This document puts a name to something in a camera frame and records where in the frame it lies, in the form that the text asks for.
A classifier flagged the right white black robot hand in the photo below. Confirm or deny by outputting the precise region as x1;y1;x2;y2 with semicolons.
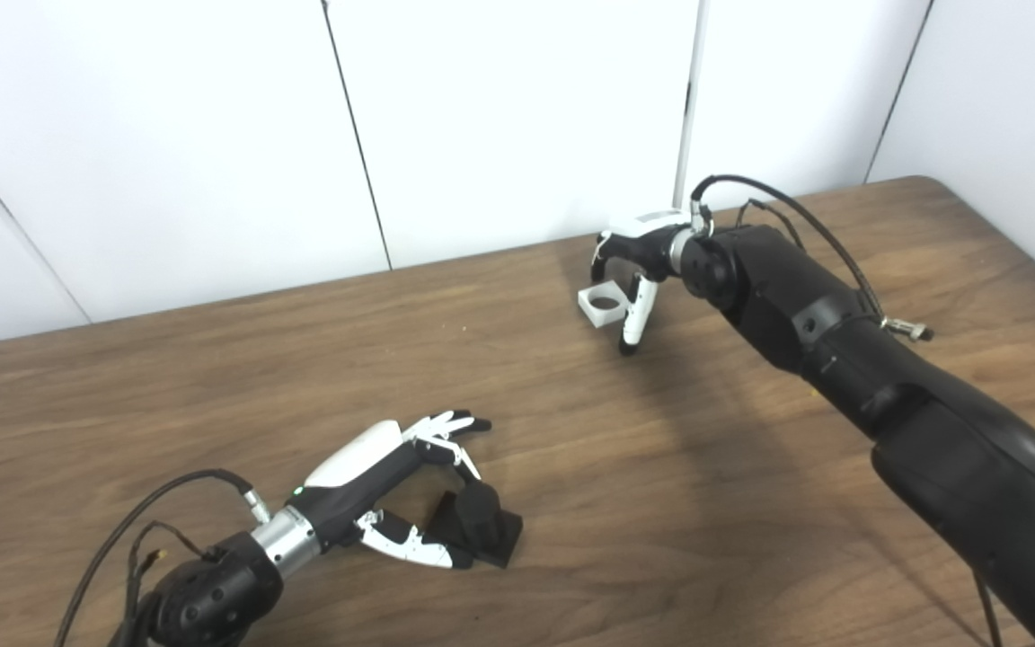
591;208;707;356

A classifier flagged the black peg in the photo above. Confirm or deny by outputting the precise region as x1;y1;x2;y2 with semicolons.
423;479;525;569

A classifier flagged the thin black sensor wire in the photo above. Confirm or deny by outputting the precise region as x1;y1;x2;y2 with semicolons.
127;521;217;621
733;198;806;253

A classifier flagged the white square piece with hole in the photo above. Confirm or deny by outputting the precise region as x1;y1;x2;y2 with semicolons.
578;281;631;326

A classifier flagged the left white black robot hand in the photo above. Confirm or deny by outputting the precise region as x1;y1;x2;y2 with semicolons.
252;411;493;581

